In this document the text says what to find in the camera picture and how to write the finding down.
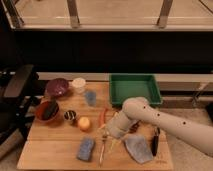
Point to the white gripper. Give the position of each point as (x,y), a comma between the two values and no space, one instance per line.
(117,127)

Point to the blue sponge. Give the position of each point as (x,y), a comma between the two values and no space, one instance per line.
(85,149)

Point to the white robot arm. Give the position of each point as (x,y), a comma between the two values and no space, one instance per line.
(136,109)

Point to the black striped small cup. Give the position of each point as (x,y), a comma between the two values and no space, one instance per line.
(70,116)

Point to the clear plastic cup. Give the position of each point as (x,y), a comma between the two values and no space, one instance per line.
(90,97)

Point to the white cup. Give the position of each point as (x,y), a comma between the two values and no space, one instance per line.
(79,85)

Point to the silver fork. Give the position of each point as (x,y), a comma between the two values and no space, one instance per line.
(104,140)

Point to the orange carrot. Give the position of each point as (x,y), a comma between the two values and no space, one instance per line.
(102,117)

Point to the bunch of dark grapes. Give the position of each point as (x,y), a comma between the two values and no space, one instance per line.
(135,127)

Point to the yellow round fruit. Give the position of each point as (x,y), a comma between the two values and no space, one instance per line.
(84,123)

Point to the grey folded cloth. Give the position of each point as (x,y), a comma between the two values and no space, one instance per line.
(138,148)

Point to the wooden cutting board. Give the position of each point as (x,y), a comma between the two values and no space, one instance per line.
(53,147)

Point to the green plastic tray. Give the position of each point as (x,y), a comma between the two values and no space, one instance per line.
(123,86)

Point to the dark object in red bowl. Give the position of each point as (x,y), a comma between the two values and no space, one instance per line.
(49,111)

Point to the red bowl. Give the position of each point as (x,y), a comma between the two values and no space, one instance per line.
(40,109)

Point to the purple bowl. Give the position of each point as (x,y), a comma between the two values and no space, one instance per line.
(57,87)

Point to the black office chair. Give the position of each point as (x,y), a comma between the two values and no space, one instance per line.
(16,96)

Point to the black handled knife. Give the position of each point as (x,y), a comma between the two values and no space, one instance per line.
(155,141)

